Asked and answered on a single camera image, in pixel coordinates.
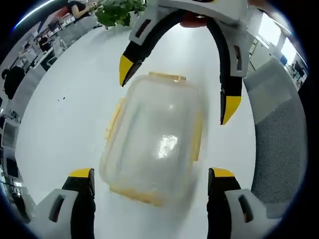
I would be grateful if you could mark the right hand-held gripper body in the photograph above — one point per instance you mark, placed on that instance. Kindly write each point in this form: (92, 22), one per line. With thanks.
(219, 10)

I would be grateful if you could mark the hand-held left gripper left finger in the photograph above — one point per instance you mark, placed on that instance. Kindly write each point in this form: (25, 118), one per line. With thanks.
(79, 199)

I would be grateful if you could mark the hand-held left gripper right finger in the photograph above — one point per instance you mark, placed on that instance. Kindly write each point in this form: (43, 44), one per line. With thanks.
(221, 199)

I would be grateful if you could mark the clear plastic container yellow buckles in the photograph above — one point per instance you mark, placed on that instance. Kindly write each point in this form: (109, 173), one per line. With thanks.
(154, 139)

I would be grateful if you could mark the person's right hand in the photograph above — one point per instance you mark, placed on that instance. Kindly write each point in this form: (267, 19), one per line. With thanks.
(193, 21)

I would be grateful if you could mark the green potted plant white pot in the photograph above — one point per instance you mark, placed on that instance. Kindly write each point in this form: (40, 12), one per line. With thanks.
(114, 13)

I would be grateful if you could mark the white office chair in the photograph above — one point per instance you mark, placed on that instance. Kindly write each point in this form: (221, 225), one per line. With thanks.
(59, 46)

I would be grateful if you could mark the grey mesh office chair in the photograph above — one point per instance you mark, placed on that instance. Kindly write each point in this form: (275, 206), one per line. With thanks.
(276, 129)

